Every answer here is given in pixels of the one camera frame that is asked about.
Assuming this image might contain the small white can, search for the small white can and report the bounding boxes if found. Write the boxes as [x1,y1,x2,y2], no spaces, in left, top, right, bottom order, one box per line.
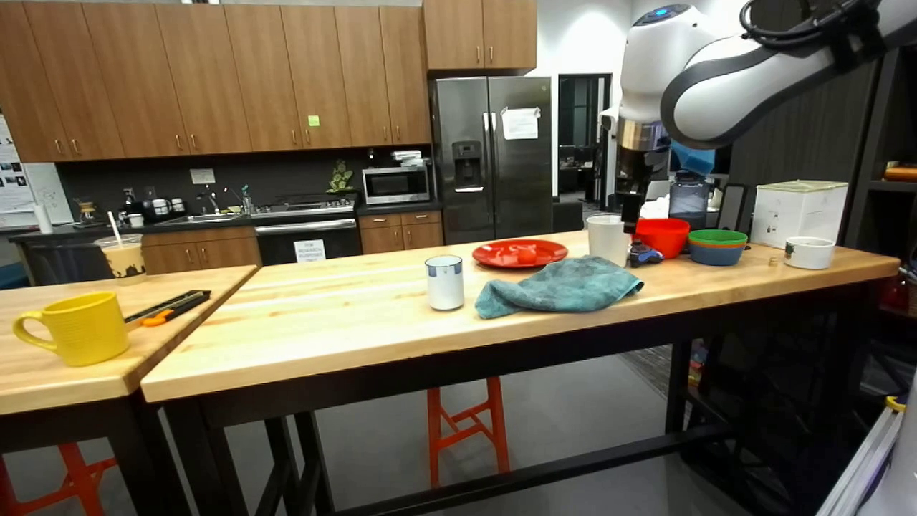
[422,251,466,314]

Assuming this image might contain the short wooden work table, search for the short wooden work table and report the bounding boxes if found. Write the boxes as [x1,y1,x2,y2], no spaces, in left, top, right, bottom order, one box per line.
[0,262,261,516]

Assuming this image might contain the white paper note on refrigerator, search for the white paper note on refrigerator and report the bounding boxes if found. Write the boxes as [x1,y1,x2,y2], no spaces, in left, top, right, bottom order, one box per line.
[499,105,540,142]

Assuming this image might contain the blue bowl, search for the blue bowl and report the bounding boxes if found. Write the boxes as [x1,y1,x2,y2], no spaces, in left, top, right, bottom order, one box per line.
[687,242,747,270]

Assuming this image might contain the green bowl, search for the green bowl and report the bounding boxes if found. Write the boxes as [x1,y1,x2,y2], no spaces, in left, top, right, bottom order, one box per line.
[687,227,750,251]

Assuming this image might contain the green potted plant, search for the green potted plant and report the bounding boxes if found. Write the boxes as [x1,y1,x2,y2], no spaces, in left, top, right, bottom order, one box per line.
[326,158,357,197]

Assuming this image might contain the blue towel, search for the blue towel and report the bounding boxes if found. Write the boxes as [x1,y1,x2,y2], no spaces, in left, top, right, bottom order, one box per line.
[473,254,646,321]

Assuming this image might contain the red bowl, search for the red bowl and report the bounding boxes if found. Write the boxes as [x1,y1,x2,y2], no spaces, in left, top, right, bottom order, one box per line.
[631,214,692,260]

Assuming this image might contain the red plate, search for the red plate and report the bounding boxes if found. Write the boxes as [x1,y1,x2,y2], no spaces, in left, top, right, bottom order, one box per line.
[469,238,569,273]

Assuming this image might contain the tall white cup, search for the tall white cup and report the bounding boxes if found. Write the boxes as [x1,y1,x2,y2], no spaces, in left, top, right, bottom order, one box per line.
[585,212,631,270]

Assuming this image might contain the wooden upper cabinets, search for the wooden upper cabinets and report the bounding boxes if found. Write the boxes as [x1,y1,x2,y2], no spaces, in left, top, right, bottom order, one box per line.
[0,0,539,166]

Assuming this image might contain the black shelving unit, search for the black shelving unit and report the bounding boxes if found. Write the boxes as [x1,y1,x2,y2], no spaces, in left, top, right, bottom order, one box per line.
[843,45,917,383]

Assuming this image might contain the plastic cup with straw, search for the plastic cup with straw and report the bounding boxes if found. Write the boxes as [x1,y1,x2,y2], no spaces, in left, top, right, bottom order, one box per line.
[96,209,149,281]

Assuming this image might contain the wooden lower cabinets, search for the wooden lower cabinets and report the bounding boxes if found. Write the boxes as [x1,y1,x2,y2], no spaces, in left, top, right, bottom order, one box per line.
[139,209,447,277]

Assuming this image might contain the yellow mug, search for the yellow mug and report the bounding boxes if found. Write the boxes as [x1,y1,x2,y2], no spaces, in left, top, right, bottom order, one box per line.
[7,290,134,370]

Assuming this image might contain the long wooden work table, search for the long wooden work table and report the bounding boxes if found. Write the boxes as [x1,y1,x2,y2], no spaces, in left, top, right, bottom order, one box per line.
[139,227,903,516]

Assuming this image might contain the black steel refrigerator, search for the black steel refrigerator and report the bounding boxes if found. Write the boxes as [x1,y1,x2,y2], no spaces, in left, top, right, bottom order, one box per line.
[430,73,556,245]

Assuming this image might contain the black dishwasher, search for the black dishwasher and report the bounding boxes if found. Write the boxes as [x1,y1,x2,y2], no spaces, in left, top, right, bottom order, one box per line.
[252,214,360,265]

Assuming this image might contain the blue chair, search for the blue chair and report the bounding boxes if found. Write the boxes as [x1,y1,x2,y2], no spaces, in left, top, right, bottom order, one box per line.
[0,254,30,290]

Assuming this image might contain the black and orange utility knife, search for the black and orange utility knife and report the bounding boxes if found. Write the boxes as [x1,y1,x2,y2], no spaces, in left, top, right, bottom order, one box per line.
[122,285,215,328]

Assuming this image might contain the white wall poster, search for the white wall poster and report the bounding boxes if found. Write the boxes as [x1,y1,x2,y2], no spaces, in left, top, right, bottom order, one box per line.
[0,112,29,235]

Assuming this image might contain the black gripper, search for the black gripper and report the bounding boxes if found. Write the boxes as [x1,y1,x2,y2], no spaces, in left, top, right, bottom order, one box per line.
[612,139,669,232]

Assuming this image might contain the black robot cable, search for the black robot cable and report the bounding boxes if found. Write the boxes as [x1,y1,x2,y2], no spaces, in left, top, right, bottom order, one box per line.
[738,0,884,56]

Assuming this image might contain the white cardboard box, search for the white cardboard box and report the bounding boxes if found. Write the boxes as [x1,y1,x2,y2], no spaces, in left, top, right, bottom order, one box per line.
[750,178,850,251]

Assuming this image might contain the wooden cabinets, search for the wooden cabinets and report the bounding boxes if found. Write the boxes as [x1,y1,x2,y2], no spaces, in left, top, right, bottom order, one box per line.
[139,209,447,277]
[0,0,539,166]

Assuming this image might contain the black chair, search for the black chair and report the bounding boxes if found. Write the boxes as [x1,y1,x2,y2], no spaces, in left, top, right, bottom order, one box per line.
[10,232,118,285]

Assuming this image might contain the white ramekin with dark contents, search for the white ramekin with dark contents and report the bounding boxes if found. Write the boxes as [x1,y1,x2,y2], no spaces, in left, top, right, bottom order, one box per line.
[781,232,840,273]

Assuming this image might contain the steel microwave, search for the steel microwave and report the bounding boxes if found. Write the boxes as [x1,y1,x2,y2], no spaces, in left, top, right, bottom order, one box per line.
[357,164,436,207]

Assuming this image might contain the blue wrist mount disc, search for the blue wrist mount disc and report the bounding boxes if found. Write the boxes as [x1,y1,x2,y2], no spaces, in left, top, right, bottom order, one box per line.
[667,139,718,178]

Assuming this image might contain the small dark blue object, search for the small dark blue object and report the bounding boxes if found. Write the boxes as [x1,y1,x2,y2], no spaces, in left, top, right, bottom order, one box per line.
[624,240,664,270]

